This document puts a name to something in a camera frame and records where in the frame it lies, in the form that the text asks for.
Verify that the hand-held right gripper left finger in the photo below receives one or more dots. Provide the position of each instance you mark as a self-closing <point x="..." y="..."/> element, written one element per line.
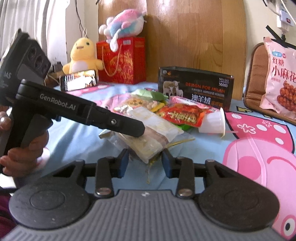
<point x="125" y="162"/>

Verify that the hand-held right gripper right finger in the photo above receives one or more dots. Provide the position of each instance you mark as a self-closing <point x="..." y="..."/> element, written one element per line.
<point x="165" y="163"/>

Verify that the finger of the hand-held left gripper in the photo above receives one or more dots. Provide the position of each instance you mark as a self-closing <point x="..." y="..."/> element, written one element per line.
<point x="129" y="127"/>

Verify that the clear packet of cream wafers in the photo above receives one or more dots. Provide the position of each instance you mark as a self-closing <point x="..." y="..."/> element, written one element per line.
<point x="155" y="129"/>

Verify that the red snack packet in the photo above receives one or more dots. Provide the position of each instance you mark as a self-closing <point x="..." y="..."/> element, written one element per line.
<point x="182" y="114"/>

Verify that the person's left hand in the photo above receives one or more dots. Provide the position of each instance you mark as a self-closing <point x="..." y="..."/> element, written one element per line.
<point x="23" y="157"/>

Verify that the yellow peanut packet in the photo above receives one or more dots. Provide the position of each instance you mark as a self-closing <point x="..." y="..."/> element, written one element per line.
<point x="138" y="103"/>

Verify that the clear plastic wrapper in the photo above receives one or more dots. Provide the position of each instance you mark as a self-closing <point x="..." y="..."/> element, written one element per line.
<point x="182" y="140"/>

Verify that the bright green cracker packet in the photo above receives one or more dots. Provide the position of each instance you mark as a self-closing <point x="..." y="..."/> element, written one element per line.
<point x="186" y="127"/>

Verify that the yellow plush duck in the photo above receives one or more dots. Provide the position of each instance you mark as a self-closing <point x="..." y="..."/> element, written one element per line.
<point x="81" y="55"/>

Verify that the white paper cup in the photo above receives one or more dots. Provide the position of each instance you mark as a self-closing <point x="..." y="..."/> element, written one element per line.
<point x="212" y="122"/>

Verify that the red gift bag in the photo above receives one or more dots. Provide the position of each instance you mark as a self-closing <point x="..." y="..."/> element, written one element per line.
<point x="131" y="62"/>

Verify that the black box with sheep print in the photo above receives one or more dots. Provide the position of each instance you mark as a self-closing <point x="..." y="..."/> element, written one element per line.
<point x="203" y="92"/>

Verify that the white curtain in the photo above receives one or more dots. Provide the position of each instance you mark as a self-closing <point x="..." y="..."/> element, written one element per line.
<point x="27" y="18"/>

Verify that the printed blanket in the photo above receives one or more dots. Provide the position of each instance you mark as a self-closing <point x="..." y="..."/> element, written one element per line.
<point x="254" y="150"/>

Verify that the pink plush toy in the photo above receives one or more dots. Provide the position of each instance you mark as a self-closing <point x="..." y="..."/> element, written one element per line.
<point x="127" y="23"/>

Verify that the wooden headboard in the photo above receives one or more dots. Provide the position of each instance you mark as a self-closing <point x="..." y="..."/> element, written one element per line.
<point x="196" y="34"/>

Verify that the maroon garment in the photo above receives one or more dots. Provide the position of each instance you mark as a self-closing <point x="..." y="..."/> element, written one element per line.
<point x="4" y="208"/>

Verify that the brown chair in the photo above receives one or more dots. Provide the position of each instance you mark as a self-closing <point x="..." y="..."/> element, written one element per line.
<point x="254" y="76"/>

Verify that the large pink snack bag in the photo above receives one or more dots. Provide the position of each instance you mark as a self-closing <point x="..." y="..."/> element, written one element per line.
<point x="279" y="76"/>

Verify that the black tape strips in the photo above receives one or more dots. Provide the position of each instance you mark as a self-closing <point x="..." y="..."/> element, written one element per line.
<point x="272" y="32"/>

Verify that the white power adapter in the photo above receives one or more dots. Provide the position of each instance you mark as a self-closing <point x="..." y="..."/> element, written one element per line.
<point x="285" y="19"/>

